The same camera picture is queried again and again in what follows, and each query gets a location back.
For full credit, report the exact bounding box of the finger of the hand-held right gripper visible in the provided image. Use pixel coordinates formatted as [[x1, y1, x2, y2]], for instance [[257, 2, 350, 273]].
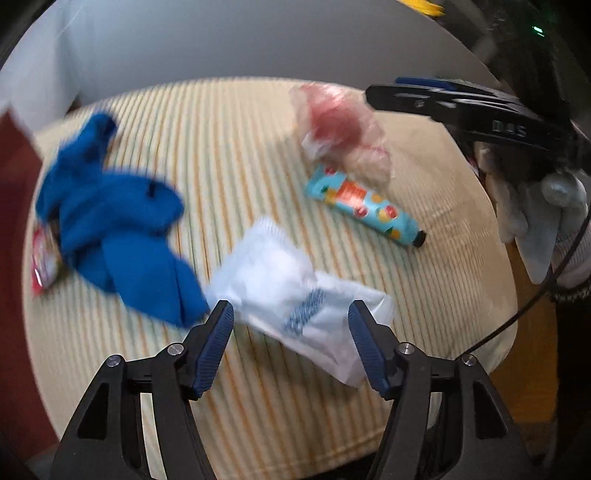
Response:
[[394, 76, 490, 95], [366, 84, 451, 121]]

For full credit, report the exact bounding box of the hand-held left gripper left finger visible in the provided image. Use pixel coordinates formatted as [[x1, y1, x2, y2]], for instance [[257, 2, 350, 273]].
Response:
[[50, 300, 235, 480]]

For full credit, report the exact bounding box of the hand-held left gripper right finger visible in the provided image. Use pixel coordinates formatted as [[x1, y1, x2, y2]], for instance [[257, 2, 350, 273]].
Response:
[[347, 300, 532, 480]]

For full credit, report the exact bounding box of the pink item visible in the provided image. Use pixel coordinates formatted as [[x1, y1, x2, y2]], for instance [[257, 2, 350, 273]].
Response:
[[288, 83, 394, 188]]

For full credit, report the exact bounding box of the white plastic packet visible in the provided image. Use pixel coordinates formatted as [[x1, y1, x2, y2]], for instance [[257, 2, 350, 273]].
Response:
[[203, 216, 395, 388]]

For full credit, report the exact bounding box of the blue knit gloves pair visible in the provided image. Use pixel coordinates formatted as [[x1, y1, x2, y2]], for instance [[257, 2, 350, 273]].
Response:
[[36, 113, 211, 328]]

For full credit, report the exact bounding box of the dark red cardboard box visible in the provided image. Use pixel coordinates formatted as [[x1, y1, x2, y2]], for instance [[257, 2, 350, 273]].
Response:
[[0, 99, 61, 457]]

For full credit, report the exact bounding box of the person's right hand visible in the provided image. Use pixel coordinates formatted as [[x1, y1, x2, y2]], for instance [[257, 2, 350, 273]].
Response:
[[475, 143, 591, 284]]

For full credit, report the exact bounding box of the yellow fruit bowl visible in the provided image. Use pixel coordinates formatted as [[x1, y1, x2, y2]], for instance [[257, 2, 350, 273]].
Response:
[[402, 0, 446, 17]]

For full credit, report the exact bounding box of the teal printed cream tube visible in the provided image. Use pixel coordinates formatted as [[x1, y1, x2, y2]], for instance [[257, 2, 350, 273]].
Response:
[[305, 165, 428, 250]]

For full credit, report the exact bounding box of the red snack packet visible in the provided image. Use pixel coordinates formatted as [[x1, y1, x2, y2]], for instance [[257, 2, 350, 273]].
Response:
[[30, 224, 65, 294]]

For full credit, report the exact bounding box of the black cable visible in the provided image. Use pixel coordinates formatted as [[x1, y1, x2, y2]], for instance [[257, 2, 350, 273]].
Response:
[[468, 217, 591, 356]]

